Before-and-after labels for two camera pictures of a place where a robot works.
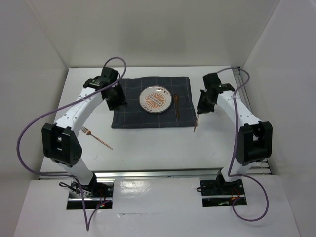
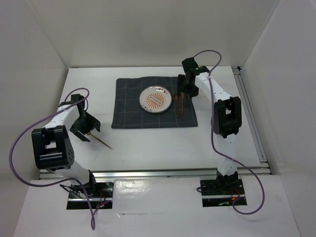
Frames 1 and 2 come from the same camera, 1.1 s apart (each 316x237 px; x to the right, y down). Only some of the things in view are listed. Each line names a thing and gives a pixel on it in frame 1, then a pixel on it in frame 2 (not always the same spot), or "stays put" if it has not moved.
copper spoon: [176, 98] stays put
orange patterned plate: [155, 99] stays put
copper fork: [89, 133] stays put
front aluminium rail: [160, 174] stays put
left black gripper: [121, 100] → [74, 129]
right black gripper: [202, 108] → [181, 87]
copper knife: [196, 123] → [182, 94]
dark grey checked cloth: [134, 116] stays put
